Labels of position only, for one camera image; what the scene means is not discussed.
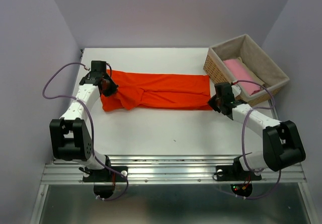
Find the orange t shirt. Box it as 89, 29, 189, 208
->
100, 70, 212, 112

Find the wicker basket with liner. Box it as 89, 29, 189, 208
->
203, 34, 289, 95

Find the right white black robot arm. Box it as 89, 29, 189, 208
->
208, 82, 306, 179

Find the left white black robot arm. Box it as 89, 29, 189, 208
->
49, 60, 118, 181

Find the pink rolled t shirt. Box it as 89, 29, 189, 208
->
223, 58, 261, 96

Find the beige rolled t shirt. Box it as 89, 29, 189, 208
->
237, 57, 265, 85

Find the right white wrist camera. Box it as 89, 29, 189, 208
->
231, 82, 242, 98

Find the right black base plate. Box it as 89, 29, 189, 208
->
213, 165, 262, 183

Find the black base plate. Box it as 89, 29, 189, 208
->
78, 167, 126, 183
213, 165, 262, 183

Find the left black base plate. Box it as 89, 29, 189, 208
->
78, 167, 126, 183

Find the aluminium mounting rail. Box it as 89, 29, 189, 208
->
41, 155, 307, 184

